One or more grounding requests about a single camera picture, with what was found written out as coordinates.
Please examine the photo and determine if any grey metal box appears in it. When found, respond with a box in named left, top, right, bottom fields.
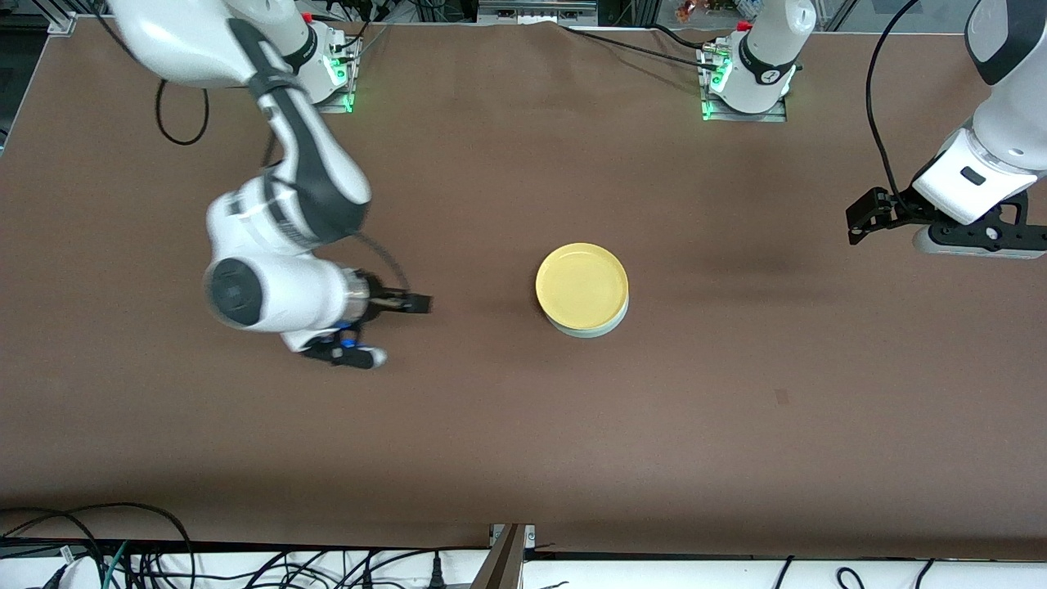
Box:
left=477, top=0, right=600, bottom=24

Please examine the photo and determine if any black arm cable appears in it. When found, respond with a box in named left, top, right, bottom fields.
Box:
left=154, top=78, right=411, bottom=297
left=865, top=0, right=923, bottom=215

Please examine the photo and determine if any short black table cable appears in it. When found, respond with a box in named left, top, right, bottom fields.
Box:
left=649, top=22, right=711, bottom=52

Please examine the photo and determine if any yellow round plate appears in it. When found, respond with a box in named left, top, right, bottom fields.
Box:
left=536, top=242, right=630, bottom=332

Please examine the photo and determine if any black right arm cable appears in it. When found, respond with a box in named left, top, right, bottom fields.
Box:
left=154, top=78, right=411, bottom=297

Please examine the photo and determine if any pale green round plate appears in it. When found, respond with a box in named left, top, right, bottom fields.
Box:
left=544, top=296, right=630, bottom=339

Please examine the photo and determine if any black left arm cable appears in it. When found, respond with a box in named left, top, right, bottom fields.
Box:
left=865, top=0, right=923, bottom=215

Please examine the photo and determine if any aluminium frame profile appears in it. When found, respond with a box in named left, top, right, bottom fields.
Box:
left=470, top=524, right=537, bottom=589

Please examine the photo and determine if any green cable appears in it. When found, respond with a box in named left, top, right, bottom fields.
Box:
left=102, top=540, right=130, bottom=589

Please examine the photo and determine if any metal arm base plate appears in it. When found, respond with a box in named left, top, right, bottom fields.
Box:
left=700, top=45, right=789, bottom=124
left=311, top=33, right=356, bottom=115

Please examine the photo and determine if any long black table cable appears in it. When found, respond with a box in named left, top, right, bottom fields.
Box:
left=559, top=23, right=721, bottom=73

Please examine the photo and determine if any black looped floor cable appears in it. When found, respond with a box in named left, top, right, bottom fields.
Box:
left=0, top=501, right=195, bottom=589

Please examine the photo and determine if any brown table cover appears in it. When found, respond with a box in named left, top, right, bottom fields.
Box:
left=0, top=15, right=1047, bottom=562

